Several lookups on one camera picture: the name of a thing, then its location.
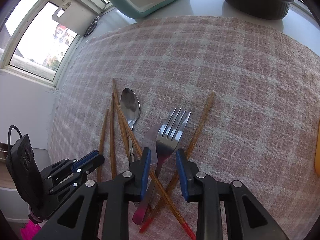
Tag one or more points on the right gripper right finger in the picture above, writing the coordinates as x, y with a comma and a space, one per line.
245, 216

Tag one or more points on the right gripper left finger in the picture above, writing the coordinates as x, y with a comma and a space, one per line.
100, 210

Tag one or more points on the wooden chopstick red tip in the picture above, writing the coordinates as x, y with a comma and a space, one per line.
161, 203
132, 142
101, 144
112, 149

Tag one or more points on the metal fork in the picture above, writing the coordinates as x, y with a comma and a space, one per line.
167, 140

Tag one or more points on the metal spoon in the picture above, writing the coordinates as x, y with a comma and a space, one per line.
130, 106

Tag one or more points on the left gloved hand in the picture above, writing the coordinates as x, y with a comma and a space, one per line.
29, 230

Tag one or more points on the yellow plastic utensil container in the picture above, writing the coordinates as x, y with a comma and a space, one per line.
317, 154

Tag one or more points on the pink checkered cloth mat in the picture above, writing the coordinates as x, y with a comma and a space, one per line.
261, 129

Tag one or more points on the black scissors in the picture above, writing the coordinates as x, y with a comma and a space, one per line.
92, 26

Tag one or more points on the white cutting board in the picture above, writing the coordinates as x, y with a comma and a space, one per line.
74, 16

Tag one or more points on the black camera box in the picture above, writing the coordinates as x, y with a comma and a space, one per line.
22, 167

